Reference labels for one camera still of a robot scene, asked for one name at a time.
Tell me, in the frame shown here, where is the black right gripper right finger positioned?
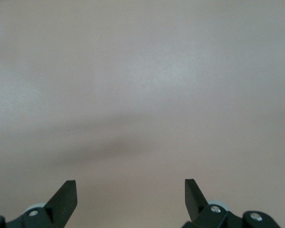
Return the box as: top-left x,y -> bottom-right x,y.
181,178 -> 280,228

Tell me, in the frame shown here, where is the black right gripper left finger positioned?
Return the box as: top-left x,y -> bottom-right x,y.
0,180 -> 78,228

